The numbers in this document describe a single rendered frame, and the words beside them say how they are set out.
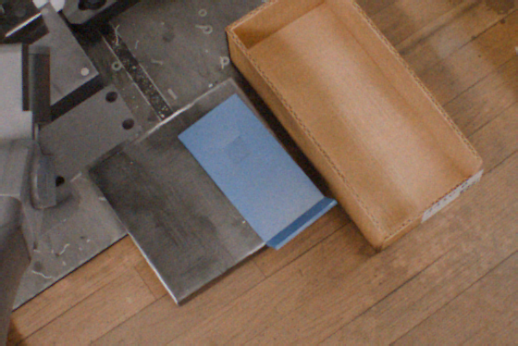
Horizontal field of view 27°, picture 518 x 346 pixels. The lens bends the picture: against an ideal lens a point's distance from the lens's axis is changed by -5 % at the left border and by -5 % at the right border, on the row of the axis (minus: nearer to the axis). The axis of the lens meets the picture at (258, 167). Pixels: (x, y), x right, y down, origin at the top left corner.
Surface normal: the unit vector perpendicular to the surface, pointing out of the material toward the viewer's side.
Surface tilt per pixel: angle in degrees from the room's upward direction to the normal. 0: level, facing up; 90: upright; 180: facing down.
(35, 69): 57
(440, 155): 0
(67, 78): 0
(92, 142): 24
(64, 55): 0
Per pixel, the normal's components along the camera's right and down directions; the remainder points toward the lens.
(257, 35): 0.57, 0.76
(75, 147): 0.18, 0.01
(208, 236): -0.05, -0.33
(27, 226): 0.99, -0.07
